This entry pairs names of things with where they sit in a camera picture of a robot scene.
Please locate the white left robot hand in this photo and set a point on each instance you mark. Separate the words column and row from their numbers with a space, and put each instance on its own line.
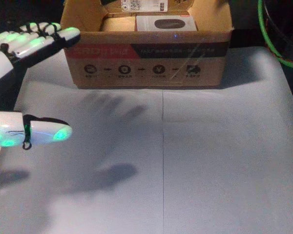
column 0, row 65

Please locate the brown cardboard box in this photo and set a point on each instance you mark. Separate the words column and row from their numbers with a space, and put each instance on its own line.
column 149, row 80

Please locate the grey mouse box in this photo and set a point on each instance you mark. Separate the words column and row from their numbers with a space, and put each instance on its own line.
column 146, row 24

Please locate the white shipping label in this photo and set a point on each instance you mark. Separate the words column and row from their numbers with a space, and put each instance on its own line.
column 146, row 5

